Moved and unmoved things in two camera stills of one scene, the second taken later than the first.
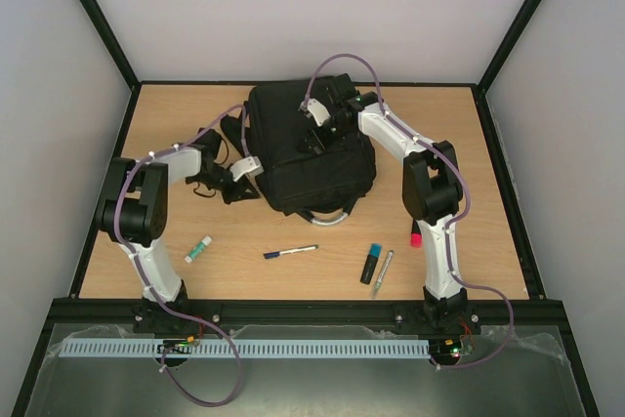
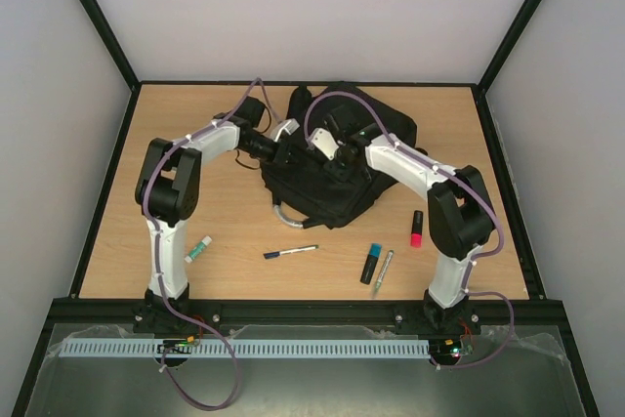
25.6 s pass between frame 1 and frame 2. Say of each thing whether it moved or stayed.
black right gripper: moved
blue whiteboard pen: stayed
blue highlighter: stayed
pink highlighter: stayed
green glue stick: stayed
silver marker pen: stayed
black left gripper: moved
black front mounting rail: stayed
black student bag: moved
